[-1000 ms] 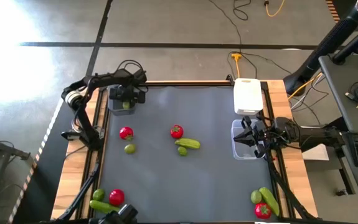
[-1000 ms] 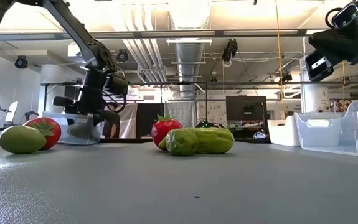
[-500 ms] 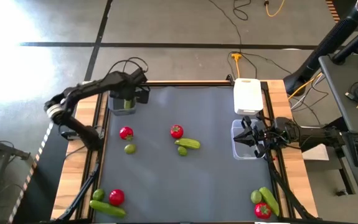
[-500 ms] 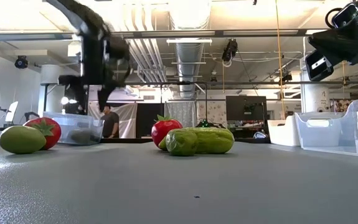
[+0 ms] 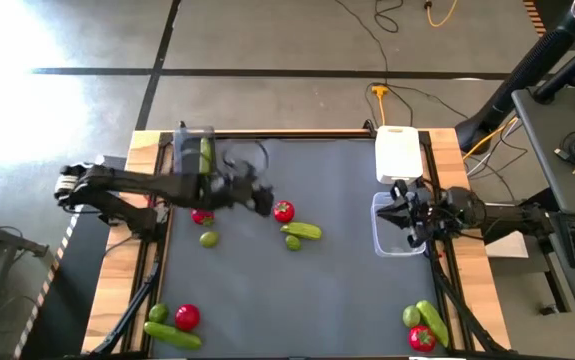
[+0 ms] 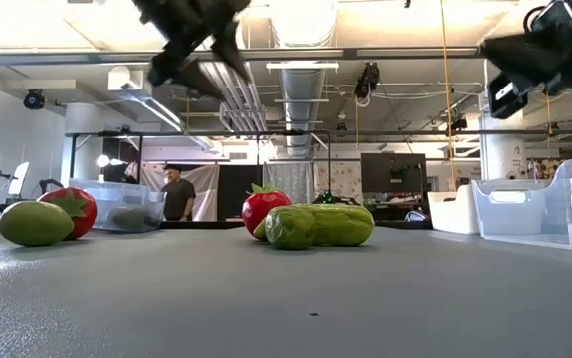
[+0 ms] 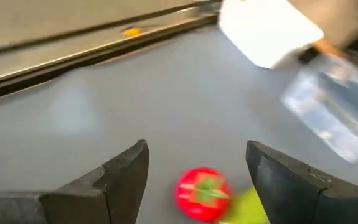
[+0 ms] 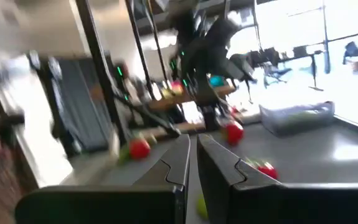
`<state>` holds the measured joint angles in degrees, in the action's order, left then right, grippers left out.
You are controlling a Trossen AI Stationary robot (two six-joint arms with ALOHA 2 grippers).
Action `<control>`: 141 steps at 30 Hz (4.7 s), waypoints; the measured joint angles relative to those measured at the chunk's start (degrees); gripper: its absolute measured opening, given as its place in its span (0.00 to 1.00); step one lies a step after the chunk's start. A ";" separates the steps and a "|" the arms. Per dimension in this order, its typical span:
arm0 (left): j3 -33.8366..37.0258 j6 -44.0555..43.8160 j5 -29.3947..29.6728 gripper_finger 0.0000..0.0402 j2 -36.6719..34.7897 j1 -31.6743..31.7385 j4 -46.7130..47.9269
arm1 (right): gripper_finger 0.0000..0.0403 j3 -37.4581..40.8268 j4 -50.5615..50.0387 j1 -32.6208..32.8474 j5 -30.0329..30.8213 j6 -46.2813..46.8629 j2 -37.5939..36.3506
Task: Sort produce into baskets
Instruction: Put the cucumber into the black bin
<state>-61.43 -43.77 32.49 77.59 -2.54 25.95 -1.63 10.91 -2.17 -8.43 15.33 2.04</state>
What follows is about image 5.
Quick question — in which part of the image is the black floor cable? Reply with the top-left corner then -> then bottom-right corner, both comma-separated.
334,0 -> 391,86

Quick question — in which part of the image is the red plastic tomato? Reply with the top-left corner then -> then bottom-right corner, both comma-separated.
190,208 -> 216,227
408,324 -> 437,353
174,303 -> 202,333
272,200 -> 296,224

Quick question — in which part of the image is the black floor mat striped edge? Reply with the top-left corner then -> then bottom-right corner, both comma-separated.
14,154 -> 133,360

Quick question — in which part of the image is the gray translucent plastic bin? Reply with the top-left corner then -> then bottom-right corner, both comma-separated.
173,126 -> 217,176

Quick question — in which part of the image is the clear plastic bin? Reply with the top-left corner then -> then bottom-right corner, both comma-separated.
370,191 -> 431,258

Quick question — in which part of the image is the gray desk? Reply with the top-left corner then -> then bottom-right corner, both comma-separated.
510,85 -> 575,339

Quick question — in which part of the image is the gray metal stand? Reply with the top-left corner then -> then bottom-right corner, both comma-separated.
0,202 -> 51,360

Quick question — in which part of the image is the white plastic bin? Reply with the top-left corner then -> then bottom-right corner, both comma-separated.
375,125 -> 424,185

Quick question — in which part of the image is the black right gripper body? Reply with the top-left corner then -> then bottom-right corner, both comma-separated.
391,178 -> 449,248

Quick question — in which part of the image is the black stand column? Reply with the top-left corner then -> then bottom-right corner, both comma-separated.
454,0 -> 575,154

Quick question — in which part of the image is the yellow plug with cable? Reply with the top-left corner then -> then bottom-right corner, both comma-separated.
370,84 -> 391,127

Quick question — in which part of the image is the yellow extension cable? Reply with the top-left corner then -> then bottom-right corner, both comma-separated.
422,0 -> 461,29

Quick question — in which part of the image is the green cucumber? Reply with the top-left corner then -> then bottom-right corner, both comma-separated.
280,221 -> 324,242
199,137 -> 214,175
415,299 -> 450,349
143,320 -> 203,351

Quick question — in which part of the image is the black aluminium table frame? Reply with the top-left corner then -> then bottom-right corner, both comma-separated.
89,128 -> 506,359

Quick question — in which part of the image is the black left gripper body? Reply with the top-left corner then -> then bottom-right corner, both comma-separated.
200,169 -> 264,211

